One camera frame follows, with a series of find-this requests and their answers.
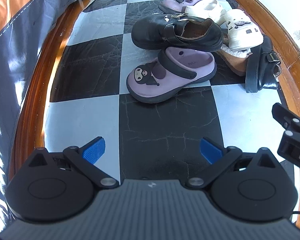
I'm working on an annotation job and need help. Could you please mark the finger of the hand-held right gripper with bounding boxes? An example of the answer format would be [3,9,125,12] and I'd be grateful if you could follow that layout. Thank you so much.
[272,102,300,135]

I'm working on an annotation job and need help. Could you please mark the black leather buckle shoe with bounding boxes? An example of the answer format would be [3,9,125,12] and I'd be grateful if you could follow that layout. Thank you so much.
[245,35,282,93]
[131,14,223,53]

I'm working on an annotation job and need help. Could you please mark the black and white checkered mat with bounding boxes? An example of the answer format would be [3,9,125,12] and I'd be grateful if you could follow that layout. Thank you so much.
[44,0,295,182]

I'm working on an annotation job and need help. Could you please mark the white clog large face charm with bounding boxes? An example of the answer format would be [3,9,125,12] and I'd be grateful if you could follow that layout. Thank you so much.
[184,0,227,27]

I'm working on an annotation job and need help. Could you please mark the white clog small figure charms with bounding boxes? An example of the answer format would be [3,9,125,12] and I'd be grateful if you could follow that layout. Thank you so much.
[224,9,264,50]

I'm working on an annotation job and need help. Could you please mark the orange blanket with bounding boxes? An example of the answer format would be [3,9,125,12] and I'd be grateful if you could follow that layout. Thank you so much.
[0,0,58,43]

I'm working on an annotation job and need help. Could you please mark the tan fleece-lined slipper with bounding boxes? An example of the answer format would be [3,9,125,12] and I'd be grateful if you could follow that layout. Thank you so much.
[216,34,253,77]

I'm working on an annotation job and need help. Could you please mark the purple cartoon clog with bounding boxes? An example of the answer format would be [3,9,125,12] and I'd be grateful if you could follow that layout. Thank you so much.
[159,0,204,13]
[126,46,217,104]

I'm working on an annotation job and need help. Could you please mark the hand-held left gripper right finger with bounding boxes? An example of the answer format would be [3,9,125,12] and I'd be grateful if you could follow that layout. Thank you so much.
[185,137,275,189]

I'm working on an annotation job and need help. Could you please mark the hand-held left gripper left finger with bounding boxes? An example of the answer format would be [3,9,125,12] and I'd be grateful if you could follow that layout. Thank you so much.
[27,137,120,189]

